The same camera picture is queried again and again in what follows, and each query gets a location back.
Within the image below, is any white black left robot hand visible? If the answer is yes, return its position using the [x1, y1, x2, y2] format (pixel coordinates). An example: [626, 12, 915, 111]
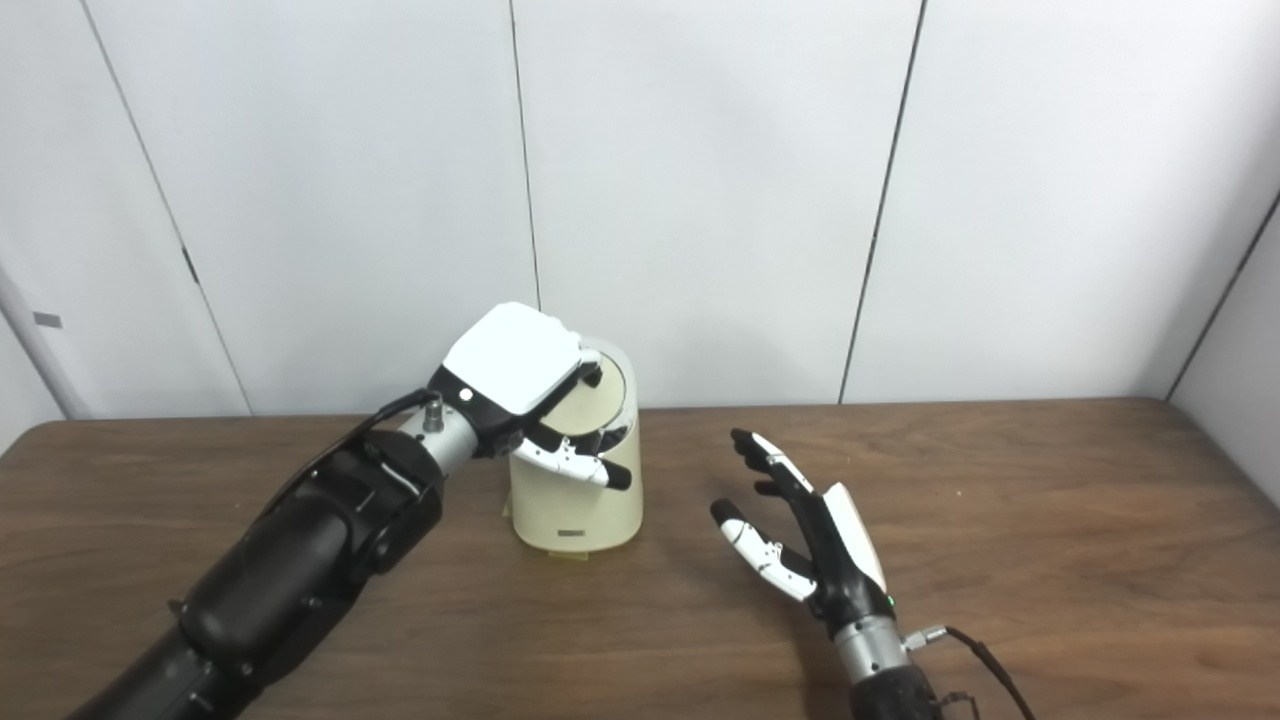
[428, 302, 633, 491]

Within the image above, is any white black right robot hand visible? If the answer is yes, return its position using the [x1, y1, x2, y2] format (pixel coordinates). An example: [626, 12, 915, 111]
[710, 429, 896, 636]

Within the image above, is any round cream bin lid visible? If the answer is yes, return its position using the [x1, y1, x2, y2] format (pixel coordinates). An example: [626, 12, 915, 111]
[545, 350, 629, 436]

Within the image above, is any cream-colored tabletop bin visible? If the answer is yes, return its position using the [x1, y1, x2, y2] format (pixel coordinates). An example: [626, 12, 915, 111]
[505, 338, 643, 554]

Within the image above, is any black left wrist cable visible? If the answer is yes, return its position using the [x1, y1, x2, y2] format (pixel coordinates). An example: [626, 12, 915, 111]
[265, 388, 441, 511]

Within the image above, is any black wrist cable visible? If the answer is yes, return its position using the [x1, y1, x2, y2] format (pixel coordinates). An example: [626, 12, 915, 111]
[265, 388, 441, 511]
[900, 625, 1036, 720]

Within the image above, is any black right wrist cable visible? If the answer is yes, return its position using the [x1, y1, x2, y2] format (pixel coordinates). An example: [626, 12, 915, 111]
[900, 625, 1036, 720]

